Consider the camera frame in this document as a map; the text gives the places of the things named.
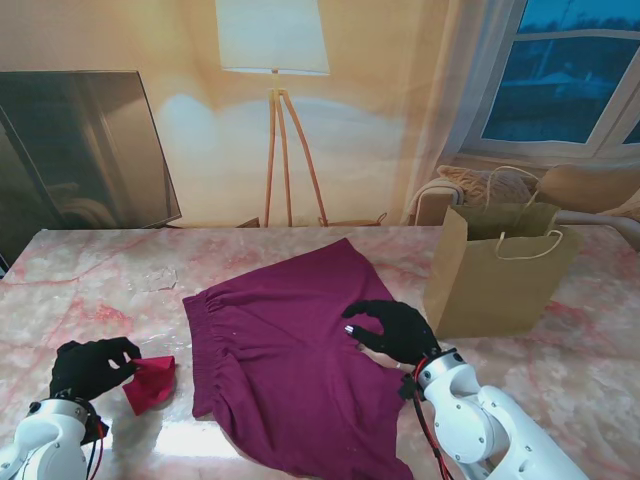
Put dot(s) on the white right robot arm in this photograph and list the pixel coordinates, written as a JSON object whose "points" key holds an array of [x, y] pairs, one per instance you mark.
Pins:
{"points": [[475, 425]]}

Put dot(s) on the magenta purple shorts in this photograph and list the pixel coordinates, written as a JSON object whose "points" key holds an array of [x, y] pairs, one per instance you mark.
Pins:
{"points": [[300, 350]]}

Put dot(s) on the beige knitted cushion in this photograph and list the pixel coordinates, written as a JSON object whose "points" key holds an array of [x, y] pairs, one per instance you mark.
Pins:
{"points": [[475, 185]]}

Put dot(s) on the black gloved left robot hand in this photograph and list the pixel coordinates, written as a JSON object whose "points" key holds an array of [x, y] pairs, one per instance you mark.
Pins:
{"points": [[87, 372]]}

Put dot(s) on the red pink sock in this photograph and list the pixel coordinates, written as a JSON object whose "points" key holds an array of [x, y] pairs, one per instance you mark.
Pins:
{"points": [[152, 382]]}

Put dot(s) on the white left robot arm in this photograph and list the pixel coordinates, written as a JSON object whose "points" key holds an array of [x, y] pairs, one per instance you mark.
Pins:
{"points": [[45, 440]]}

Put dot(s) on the sheer cream curtain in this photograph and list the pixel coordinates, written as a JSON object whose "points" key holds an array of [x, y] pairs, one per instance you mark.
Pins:
{"points": [[450, 100]]}

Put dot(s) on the white framed window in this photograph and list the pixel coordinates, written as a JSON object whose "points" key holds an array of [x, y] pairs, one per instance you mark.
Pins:
{"points": [[550, 90]]}

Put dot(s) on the beige armchair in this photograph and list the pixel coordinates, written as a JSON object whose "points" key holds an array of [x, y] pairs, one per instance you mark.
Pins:
{"points": [[590, 185]]}

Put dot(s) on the white shade tripod floor lamp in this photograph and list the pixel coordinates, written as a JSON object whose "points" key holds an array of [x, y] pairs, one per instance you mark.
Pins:
{"points": [[272, 35]]}

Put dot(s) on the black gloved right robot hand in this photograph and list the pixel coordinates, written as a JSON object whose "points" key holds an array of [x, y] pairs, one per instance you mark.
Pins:
{"points": [[400, 335]]}

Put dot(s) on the dark flat screen television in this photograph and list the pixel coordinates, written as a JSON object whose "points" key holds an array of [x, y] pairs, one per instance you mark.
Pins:
{"points": [[75, 150]]}

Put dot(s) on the kraft paper bag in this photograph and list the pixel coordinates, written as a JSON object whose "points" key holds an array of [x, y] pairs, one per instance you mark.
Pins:
{"points": [[500, 295]]}

